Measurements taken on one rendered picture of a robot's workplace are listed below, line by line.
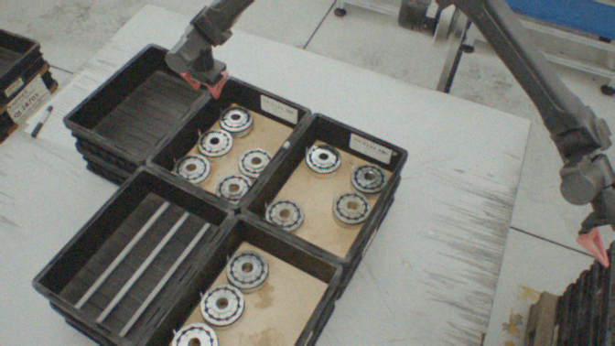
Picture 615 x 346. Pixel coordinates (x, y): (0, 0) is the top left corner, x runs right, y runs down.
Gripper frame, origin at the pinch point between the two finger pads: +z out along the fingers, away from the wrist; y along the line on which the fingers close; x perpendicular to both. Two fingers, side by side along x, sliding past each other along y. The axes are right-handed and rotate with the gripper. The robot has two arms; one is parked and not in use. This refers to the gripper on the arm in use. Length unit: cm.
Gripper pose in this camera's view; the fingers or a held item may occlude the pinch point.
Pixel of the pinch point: (207, 91)
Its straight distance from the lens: 138.9
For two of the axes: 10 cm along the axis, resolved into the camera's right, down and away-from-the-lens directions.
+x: 4.9, -6.9, 5.3
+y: 8.7, 4.1, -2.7
